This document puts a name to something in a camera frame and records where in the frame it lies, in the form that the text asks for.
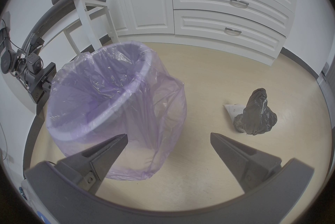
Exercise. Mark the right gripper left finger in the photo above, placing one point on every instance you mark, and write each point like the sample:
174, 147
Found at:
104, 162

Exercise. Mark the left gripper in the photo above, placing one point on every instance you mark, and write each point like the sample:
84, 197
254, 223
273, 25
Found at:
39, 86

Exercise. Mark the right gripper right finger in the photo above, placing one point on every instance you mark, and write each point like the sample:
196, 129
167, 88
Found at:
235, 162

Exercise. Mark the black plastic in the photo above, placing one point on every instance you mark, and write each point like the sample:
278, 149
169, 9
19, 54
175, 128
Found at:
256, 115

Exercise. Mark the white paper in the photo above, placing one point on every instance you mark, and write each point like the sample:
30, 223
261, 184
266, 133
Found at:
233, 110

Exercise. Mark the purple plastic bag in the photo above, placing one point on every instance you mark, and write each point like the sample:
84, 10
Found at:
170, 102

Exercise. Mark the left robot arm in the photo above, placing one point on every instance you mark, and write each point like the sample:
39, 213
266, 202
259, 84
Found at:
6, 60

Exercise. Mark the white trash bin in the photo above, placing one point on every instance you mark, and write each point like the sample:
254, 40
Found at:
136, 78

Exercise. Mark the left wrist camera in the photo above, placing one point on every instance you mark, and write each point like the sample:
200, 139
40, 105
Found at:
34, 63

